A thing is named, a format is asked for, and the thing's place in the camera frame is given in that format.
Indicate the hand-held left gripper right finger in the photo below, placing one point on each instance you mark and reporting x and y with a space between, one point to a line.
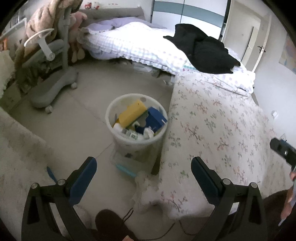
203 183

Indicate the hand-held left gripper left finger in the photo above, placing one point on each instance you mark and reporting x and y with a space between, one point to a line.
84 183

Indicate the white plastic waste bin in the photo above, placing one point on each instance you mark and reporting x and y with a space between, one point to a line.
129 148

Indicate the yellow sponge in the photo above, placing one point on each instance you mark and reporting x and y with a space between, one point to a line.
131 113

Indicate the person's right hand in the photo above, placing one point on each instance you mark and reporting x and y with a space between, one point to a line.
293 176

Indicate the clear plastic box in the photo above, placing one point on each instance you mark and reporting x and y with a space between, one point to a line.
126 170

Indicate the person's dark slipper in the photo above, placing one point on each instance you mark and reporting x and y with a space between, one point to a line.
111 224

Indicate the bed with floral sheet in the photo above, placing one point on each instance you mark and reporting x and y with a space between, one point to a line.
208 127

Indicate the person's dark trousers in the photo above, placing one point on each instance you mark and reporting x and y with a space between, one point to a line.
275 208

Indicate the pale fluffy rug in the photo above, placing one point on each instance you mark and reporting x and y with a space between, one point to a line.
20 157

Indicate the grey office chair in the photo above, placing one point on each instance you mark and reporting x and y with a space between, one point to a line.
50 88

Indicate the white door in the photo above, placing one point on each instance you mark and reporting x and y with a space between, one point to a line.
261 39

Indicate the black garment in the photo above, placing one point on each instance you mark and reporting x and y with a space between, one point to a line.
203 51

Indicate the pink plush toy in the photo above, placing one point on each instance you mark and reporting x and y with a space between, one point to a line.
77 34

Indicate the purple checked blanket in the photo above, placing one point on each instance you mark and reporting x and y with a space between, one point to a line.
138 44

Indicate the lilac duvet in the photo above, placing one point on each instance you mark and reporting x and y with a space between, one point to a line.
120 24

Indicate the white and blue wardrobe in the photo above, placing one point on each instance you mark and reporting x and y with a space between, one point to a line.
189 11

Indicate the beige fur blanket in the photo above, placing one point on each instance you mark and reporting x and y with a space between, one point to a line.
44 20

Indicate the grey bed headboard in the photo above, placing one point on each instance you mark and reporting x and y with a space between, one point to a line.
111 14

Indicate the small white plush toy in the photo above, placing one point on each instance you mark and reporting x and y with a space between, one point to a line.
89 4

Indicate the wall map poster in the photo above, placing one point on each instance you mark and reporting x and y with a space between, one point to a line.
289 55

